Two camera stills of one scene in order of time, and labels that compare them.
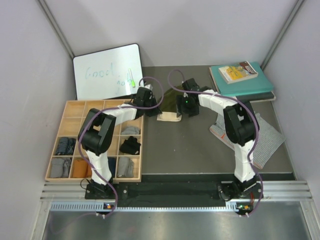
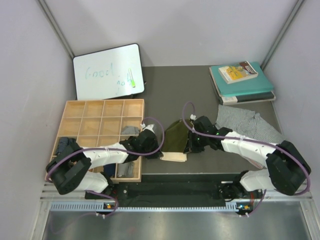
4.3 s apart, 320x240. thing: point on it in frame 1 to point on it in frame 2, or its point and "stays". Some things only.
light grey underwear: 131,130 stays
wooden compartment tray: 68,162 stays
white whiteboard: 109,73 stays
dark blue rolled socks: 65,146 stays
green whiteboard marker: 133,82 stays
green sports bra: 169,102 to 174,142
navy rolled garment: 112,161 stays
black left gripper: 155,111 to 155,145
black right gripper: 180,101 to 191,148
